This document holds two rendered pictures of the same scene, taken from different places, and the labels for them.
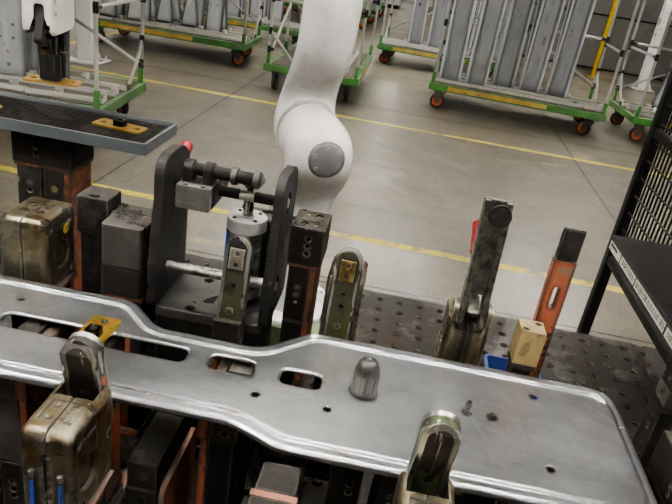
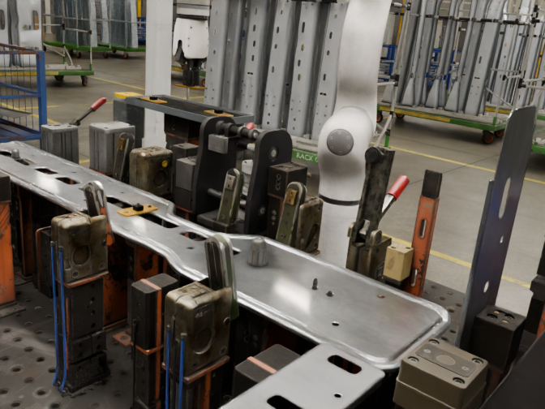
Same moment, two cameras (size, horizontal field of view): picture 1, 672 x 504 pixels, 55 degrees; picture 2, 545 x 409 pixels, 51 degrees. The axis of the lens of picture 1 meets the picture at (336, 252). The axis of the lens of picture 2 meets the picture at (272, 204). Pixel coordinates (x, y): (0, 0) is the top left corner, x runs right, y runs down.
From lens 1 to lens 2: 0.61 m
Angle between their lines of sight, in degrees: 33
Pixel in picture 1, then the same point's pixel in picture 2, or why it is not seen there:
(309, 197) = (336, 173)
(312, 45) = (342, 63)
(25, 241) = (138, 165)
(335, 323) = (281, 234)
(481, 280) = (371, 208)
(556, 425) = (375, 311)
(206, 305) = not seen: hidden behind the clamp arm
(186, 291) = not seen: hidden behind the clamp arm
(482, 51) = not seen: outside the picture
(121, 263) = (183, 186)
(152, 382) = (143, 231)
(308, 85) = (349, 95)
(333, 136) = (345, 125)
